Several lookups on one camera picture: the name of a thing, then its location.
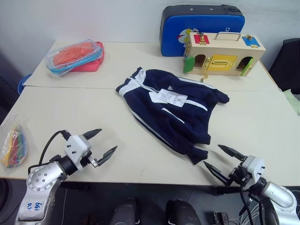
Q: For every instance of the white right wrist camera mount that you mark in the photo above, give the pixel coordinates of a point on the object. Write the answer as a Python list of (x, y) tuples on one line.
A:
[(254, 166)]

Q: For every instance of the small black floor device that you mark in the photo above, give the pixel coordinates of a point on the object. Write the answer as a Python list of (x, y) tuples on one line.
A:
[(220, 218)]

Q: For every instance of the clear pouch with orange cloth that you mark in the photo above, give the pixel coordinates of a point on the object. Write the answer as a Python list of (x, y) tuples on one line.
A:
[(70, 56)]

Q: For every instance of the plastic bag of coloured sticks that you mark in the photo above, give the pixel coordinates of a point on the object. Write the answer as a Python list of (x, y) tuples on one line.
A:
[(14, 145)]

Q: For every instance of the light green cloth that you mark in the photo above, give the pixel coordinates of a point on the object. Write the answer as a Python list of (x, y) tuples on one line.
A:
[(293, 100)]

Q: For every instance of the blue round bucket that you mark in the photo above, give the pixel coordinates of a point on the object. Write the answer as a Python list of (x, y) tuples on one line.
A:
[(22, 83)]

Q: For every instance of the blue cartoon carry case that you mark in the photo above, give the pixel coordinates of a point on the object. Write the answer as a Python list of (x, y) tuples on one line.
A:
[(173, 35)]

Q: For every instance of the dark rounded shape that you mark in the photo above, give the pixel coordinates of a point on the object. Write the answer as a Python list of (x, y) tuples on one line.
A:
[(125, 213), (182, 213)]

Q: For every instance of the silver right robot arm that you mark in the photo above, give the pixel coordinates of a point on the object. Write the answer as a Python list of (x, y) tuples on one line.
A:
[(279, 199)]

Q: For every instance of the wooden lock box toy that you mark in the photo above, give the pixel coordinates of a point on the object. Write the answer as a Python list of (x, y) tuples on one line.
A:
[(222, 45)]

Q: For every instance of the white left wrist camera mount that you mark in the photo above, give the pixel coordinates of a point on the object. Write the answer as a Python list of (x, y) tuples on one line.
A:
[(76, 145)]

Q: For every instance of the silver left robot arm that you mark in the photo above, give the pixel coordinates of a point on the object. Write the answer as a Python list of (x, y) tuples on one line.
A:
[(39, 180)]

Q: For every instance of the black chair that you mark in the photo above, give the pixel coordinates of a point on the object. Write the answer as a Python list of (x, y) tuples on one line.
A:
[(289, 63)]

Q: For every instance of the white printed hang tag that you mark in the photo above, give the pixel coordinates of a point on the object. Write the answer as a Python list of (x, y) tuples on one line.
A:
[(172, 97)]

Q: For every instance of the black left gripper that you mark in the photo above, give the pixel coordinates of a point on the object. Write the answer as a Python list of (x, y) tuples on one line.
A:
[(85, 159)]

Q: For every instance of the red fabric pouch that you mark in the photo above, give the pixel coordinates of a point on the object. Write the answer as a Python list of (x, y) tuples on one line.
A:
[(91, 66)]

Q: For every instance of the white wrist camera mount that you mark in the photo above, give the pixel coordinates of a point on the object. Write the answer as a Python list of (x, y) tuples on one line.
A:
[(76, 145), (254, 166)]

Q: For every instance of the navy zip jacket white stripes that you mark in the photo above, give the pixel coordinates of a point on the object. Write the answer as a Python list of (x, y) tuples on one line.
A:
[(178, 117)]

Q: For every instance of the plain white hang tag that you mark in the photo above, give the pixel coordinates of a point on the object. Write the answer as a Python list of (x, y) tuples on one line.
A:
[(153, 96)]

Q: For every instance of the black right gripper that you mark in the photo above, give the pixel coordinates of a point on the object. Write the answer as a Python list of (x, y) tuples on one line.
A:
[(239, 175)]

